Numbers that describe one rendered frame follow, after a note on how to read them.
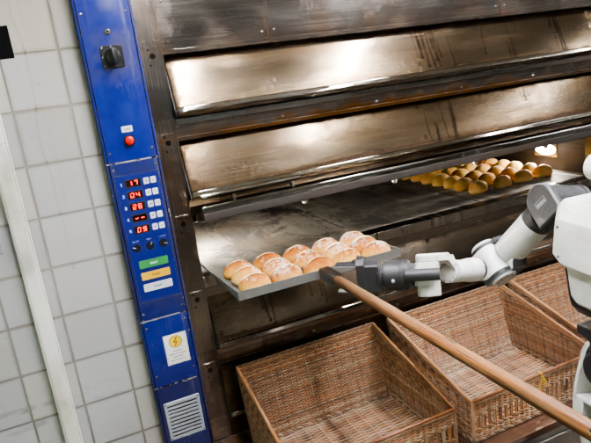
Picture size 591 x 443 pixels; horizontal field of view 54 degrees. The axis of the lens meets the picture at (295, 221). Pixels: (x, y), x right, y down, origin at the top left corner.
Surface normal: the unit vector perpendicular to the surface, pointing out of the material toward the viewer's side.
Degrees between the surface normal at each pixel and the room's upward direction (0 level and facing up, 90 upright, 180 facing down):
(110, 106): 90
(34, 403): 90
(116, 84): 90
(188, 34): 90
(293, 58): 70
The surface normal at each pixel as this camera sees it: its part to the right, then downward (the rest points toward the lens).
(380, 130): 0.33, -0.16
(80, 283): 0.40, 0.18
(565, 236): -0.95, 0.19
